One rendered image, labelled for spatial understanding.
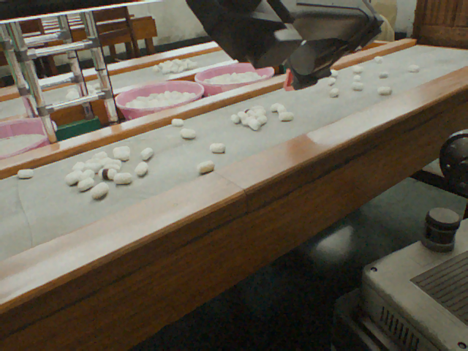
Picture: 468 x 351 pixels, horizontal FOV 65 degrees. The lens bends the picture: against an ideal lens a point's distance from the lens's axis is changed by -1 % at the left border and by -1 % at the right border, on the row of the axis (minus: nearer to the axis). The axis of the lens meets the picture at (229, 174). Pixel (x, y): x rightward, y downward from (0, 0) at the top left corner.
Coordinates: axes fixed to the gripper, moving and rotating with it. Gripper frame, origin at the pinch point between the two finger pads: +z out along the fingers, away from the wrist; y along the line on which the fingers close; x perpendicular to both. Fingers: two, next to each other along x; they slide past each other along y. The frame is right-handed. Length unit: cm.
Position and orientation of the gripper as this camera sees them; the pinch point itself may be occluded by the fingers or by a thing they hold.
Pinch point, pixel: (287, 87)
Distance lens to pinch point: 90.8
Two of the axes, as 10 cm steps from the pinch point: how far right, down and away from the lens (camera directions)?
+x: 4.4, 8.9, -0.8
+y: -8.0, 3.6, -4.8
